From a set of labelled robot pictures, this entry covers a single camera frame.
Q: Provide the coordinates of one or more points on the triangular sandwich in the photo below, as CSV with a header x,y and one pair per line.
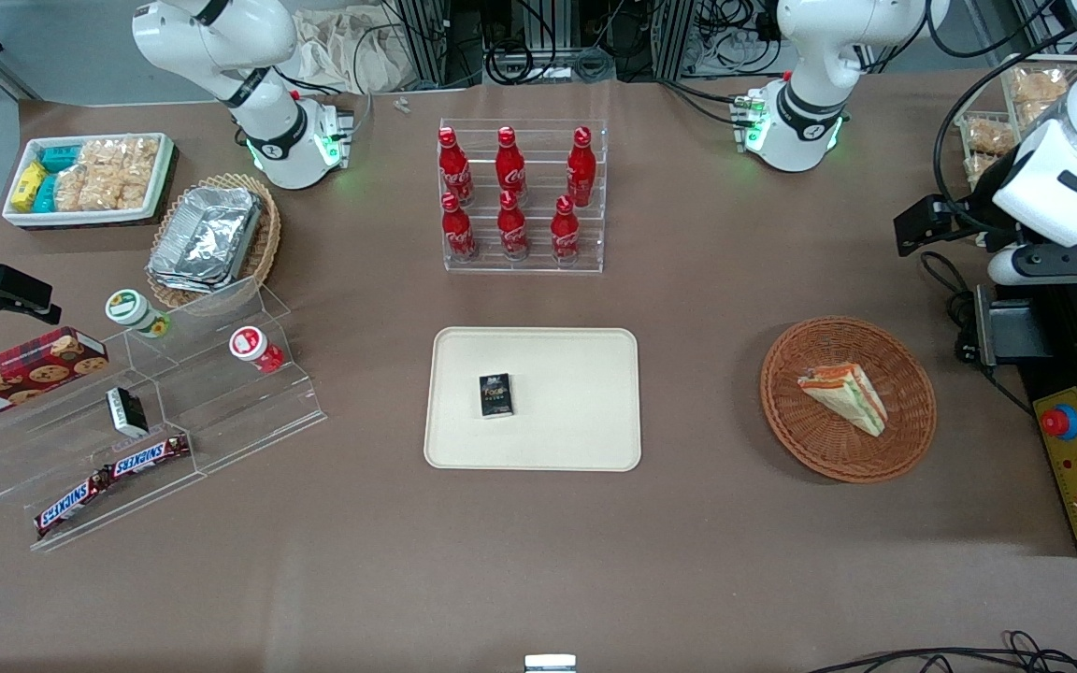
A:
x,y
847,397

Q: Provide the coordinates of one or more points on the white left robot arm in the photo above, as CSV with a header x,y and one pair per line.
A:
x,y
810,103

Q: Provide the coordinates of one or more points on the round brown wicker basket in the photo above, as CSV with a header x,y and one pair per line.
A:
x,y
838,449

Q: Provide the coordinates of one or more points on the oval light wicker basket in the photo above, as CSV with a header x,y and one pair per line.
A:
x,y
265,234

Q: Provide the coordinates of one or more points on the beige plastic tray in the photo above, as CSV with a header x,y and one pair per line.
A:
x,y
567,393

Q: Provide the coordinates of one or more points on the clear bag of rice crackers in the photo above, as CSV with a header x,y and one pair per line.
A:
x,y
980,168
989,137
1039,86
132,164
80,190

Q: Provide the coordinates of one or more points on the red tartan cookie box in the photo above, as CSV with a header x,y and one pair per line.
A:
x,y
24,374

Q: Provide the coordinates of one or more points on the yellow snack packet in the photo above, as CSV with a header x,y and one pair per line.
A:
x,y
28,187

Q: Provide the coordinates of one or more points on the teal snack packet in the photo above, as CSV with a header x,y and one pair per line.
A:
x,y
46,194
60,157

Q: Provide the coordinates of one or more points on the black machine with yellow panel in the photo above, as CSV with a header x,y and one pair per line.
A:
x,y
1062,327

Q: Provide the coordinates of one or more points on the green lid white cup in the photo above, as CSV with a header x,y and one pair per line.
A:
x,y
130,308

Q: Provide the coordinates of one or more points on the clear acrylic stepped shelf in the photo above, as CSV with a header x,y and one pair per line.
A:
x,y
24,458
239,411

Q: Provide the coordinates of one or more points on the small black white box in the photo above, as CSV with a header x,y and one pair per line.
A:
x,y
127,411

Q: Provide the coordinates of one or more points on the white rectangular snack bin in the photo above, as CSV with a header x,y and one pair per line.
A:
x,y
163,173

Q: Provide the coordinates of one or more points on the stack of foil trays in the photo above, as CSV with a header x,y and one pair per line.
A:
x,y
207,238

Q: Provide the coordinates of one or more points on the brown snickers bar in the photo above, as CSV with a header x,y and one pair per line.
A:
x,y
146,456
71,505

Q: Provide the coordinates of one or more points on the white power strip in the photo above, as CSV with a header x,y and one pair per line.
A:
x,y
735,54

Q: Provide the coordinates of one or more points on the red lid white cup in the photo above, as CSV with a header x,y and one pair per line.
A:
x,y
249,344

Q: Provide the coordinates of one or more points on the red cola bottle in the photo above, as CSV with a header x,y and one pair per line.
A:
x,y
510,166
512,232
454,168
565,236
459,234
581,168

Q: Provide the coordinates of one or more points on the clear acrylic bottle rack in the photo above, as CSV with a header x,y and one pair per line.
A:
x,y
538,252

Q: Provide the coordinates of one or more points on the white cloth bag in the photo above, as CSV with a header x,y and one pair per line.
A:
x,y
342,51

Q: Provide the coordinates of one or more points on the small black card box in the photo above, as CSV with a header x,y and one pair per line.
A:
x,y
495,395

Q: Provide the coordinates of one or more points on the small silver white object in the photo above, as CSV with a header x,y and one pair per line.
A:
x,y
550,664

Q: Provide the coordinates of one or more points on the dark grey block with bracket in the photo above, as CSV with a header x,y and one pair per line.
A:
x,y
1015,332

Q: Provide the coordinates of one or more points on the aluminium frame post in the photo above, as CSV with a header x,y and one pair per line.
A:
x,y
424,42
674,37

